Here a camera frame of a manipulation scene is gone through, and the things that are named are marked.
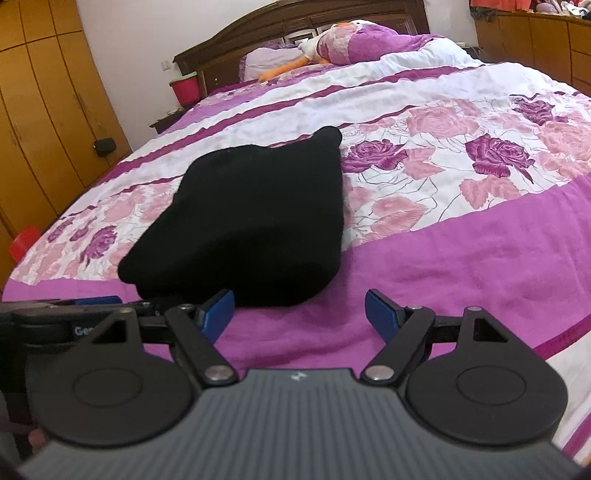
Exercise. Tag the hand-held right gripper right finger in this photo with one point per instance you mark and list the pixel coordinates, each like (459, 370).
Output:
(381, 314)

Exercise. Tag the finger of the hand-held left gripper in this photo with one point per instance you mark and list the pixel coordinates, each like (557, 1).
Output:
(147, 308)
(99, 300)

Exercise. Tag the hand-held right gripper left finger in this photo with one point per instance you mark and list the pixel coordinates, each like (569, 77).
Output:
(219, 314)

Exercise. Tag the black knit garment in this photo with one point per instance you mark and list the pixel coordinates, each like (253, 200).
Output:
(249, 207)

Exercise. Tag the small black box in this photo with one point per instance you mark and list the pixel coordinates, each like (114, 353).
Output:
(105, 146)

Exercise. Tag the dark wooden nightstand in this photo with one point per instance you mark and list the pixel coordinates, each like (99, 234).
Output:
(168, 120)

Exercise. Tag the wooden wardrobe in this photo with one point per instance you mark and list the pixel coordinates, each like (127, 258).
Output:
(46, 115)

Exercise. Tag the red bucket with green rim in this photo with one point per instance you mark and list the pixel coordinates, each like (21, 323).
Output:
(184, 90)

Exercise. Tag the lilac pillow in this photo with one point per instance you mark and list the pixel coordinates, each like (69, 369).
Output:
(270, 60)

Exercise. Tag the purple floral pillow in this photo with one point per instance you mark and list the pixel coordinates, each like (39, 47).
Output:
(364, 44)

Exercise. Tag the white plush duck toy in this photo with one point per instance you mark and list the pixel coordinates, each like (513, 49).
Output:
(314, 48)

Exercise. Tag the dark wooden bed headboard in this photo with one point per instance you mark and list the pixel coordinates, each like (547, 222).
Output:
(258, 32)

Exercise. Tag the wooden cabinet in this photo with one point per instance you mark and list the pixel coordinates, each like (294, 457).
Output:
(540, 46)

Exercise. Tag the white and red curtain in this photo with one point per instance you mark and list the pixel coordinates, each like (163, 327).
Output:
(498, 4)

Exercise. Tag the pile of assorted clutter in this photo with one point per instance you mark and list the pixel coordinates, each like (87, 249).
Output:
(563, 7)

